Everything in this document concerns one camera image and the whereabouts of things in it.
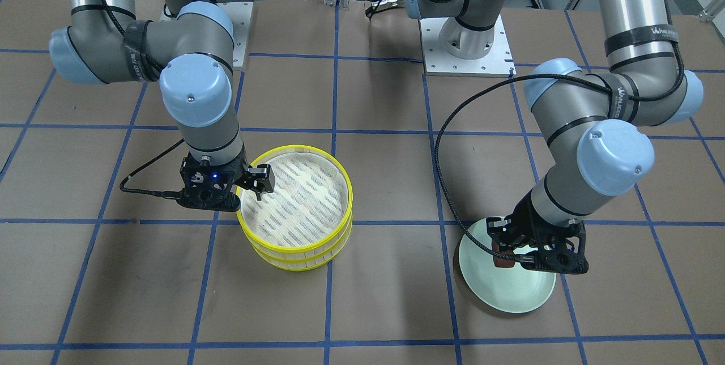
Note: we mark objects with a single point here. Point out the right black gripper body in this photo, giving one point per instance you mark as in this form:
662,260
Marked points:
260,177

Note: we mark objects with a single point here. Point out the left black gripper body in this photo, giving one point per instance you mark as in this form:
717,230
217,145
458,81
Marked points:
528,211

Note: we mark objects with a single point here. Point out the side yellow bamboo steamer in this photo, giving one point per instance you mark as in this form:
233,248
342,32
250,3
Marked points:
312,202

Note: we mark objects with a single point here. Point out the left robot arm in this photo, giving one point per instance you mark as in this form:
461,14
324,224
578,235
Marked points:
590,123

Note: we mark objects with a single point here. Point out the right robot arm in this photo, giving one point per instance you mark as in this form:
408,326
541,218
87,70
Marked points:
190,56

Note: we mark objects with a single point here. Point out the centre yellow bamboo steamer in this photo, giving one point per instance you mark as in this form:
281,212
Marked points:
306,260

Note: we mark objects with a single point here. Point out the mint green plate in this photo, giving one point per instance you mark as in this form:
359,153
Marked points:
514,290

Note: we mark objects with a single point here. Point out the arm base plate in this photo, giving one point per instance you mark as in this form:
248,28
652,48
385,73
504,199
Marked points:
452,50
240,14

